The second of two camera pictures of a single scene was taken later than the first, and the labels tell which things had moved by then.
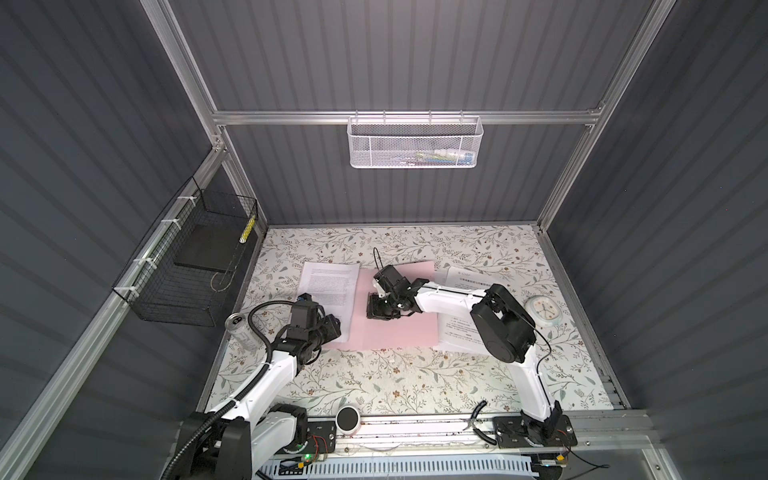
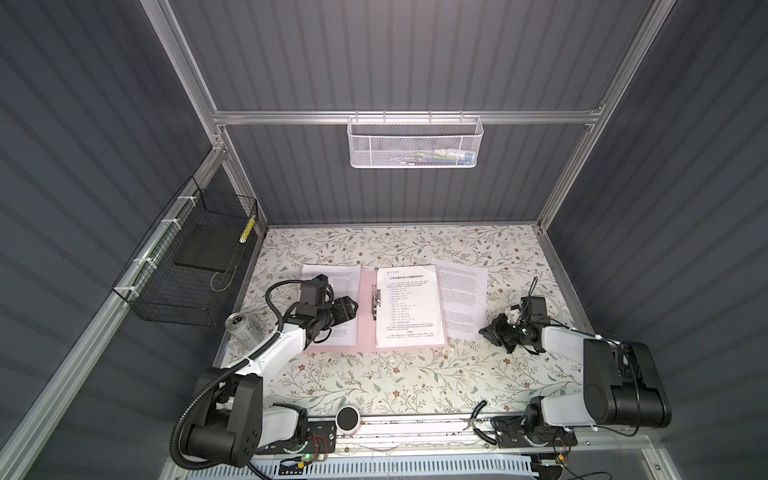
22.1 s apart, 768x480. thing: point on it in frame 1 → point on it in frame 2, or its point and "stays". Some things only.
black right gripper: x=374 y=312 → x=494 y=332
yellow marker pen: x=248 y=229 stays
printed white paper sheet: x=335 y=286 stays
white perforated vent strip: x=463 y=467 stays
